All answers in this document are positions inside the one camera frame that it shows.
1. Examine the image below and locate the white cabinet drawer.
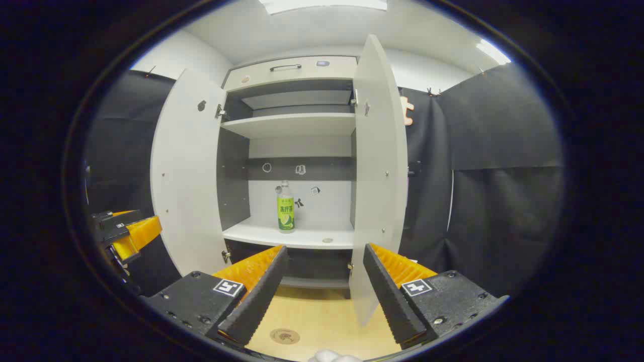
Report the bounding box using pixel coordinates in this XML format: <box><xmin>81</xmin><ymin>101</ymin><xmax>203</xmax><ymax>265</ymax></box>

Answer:
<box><xmin>224</xmin><ymin>55</ymin><xmax>358</xmax><ymax>92</ymax></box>

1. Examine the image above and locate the white cabinet door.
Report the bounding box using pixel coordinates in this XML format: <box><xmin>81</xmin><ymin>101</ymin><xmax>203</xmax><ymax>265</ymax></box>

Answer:
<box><xmin>349</xmin><ymin>34</ymin><xmax>409</xmax><ymax>326</ymax></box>
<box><xmin>151</xmin><ymin>69</ymin><xmax>228</xmax><ymax>276</ymax></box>

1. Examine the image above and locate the green label bottle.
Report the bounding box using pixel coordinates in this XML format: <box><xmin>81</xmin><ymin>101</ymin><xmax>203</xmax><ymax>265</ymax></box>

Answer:
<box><xmin>277</xmin><ymin>180</ymin><xmax>296</xmax><ymax>234</ymax></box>

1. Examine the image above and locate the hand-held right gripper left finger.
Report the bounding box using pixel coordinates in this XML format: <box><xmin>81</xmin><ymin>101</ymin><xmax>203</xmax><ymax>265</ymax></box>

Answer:
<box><xmin>141</xmin><ymin>245</ymin><xmax>289</xmax><ymax>347</ymax></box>

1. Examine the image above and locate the large ceiling light panel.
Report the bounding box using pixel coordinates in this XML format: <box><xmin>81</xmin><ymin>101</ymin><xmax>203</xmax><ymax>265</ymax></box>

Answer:
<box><xmin>259</xmin><ymin>0</ymin><xmax>388</xmax><ymax>15</ymax></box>

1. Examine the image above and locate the round brown coaster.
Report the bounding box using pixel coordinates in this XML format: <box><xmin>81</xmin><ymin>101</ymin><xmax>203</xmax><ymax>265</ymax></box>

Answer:
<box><xmin>270</xmin><ymin>328</ymin><xmax>300</xmax><ymax>345</ymax></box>

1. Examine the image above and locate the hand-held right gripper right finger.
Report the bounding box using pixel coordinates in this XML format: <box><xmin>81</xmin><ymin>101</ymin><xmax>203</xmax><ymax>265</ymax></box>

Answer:
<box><xmin>363</xmin><ymin>243</ymin><xmax>510</xmax><ymax>350</ymax></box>

